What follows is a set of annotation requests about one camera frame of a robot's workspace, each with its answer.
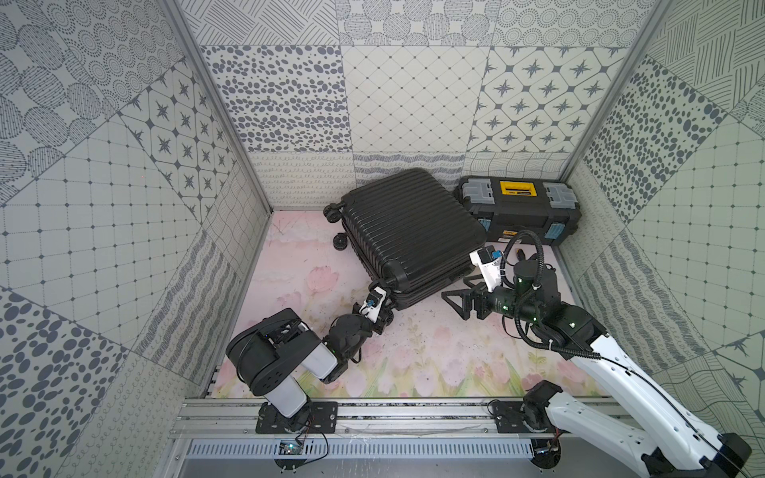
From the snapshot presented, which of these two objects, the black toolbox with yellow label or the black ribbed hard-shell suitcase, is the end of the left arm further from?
the black toolbox with yellow label

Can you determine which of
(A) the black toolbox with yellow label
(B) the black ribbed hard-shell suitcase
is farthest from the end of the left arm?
(A) the black toolbox with yellow label

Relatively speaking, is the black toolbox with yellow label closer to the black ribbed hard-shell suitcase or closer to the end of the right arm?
the black ribbed hard-shell suitcase

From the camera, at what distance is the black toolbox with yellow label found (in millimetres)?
1001

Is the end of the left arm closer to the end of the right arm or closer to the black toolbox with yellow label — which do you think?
the end of the right arm

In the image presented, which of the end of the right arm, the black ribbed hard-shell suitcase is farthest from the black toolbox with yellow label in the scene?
the end of the right arm
